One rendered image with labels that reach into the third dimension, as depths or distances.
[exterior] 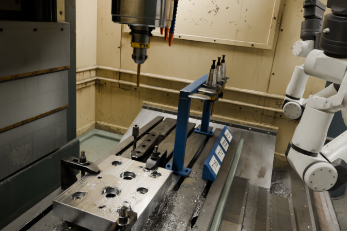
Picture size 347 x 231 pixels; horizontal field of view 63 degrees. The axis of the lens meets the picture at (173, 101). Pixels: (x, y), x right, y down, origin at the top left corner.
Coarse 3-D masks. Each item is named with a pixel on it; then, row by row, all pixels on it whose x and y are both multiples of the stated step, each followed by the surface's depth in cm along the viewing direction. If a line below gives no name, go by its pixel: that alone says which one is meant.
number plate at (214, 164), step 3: (213, 156) 113; (213, 159) 111; (210, 162) 108; (213, 162) 110; (216, 162) 112; (210, 165) 107; (213, 165) 109; (216, 165) 111; (219, 165) 114; (213, 168) 107; (216, 168) 110; (213, 171) 107; (216, 171) 108; (216, 174) 107
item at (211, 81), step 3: (210, 69) 112; (213, 69) 111; (210, 72) 112; (213, 72) 112; (210, 75) 112; (213, 75) 112; (207, 78) 113; (210, 78) 112; (213, 78) 112; (207, 81) 113; (210, 81) 112; (213, 81) 112; (207, 84) 113; (210, 84) 112; (213, 84) 112
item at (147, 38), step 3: (132, 36) 74; (135, 36) 73; (138, 36) 73; (141, 36) 73; (132, 39) 74; (135, 39) 74; (138, 39) 73; (141, 39) 73; (144, 39) 74; (147, 39) 74; (135, 42) 74; (138, 42) 74; (141, 42) 74; (144, 42) 74; (147, 42) 75
